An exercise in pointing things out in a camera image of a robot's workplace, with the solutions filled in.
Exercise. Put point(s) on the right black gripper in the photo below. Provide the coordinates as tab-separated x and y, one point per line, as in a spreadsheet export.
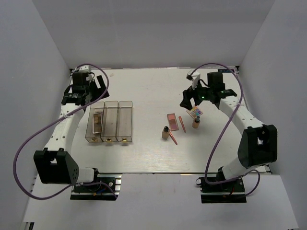
187	95

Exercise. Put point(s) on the pink brown eyeshadow palette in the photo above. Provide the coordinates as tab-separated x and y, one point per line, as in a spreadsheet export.
98	111

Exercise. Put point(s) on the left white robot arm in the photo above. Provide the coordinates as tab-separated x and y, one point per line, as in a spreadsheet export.
54	163

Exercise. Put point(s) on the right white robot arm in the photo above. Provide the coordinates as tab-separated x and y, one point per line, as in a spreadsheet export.
258	145

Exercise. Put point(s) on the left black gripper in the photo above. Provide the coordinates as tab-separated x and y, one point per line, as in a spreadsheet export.
99	91

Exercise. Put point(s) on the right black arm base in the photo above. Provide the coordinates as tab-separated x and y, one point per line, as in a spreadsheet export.
228	193

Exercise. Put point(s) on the clear organizer left compartment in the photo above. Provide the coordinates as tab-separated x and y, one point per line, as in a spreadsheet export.
89	136

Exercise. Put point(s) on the brown gold eyeshadow palette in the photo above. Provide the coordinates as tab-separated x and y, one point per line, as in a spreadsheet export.
97	123

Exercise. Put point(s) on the pink blush palette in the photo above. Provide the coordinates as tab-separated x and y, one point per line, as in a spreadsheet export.
172	122

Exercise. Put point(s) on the right blue logo sticker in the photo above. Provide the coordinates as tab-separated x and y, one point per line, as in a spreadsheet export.
226	70

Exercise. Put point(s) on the blue logo sticker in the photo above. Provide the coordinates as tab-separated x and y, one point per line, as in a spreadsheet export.
81	72
226	70

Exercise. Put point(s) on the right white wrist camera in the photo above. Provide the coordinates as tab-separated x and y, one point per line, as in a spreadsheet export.
193	76

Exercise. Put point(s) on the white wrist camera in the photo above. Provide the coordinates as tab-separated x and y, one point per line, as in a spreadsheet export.
193	76
86	68

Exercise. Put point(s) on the pink lip pencil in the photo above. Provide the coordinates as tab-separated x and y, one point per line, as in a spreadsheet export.
173	138
182	123

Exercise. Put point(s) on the beige foundation bottle black cap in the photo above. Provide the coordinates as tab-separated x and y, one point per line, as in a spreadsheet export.
165	133

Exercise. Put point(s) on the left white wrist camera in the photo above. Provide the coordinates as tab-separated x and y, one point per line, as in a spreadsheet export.
86	68

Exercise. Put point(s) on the beige foundation bottle silver cap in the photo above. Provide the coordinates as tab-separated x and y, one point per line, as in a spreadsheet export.
196	122

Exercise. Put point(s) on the colourful square eyeshadow palette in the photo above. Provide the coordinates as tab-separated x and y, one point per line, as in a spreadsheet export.
195	112

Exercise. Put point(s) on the left blue logo sticker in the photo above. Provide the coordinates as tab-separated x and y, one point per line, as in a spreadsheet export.
81	72

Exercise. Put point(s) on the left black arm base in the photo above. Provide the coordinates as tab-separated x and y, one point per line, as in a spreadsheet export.
105	187

